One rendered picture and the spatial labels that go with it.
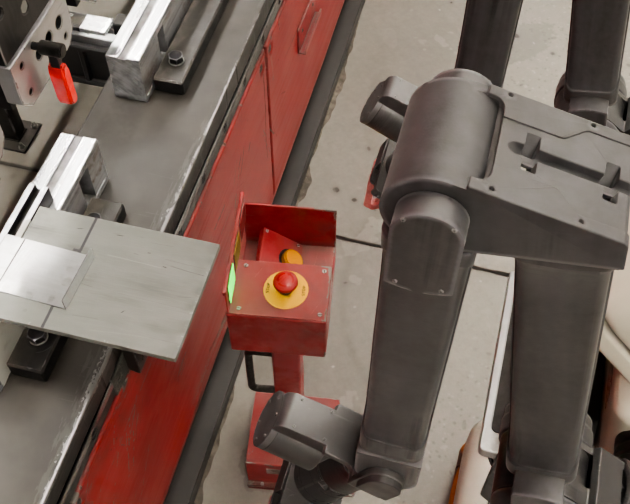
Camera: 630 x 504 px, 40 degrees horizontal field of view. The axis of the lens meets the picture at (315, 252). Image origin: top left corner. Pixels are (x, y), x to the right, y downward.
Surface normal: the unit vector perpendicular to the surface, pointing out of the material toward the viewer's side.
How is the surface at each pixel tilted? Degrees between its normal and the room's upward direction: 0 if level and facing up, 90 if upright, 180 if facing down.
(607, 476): 37
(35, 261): 0
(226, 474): 0
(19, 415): 0
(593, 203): 13
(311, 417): 22
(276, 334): 90
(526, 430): 90
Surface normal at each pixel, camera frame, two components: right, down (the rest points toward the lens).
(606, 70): -0.23, 0.71
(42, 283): 0.00, -0.58
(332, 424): 0.36, -0.45
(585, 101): -0.26, -0.61
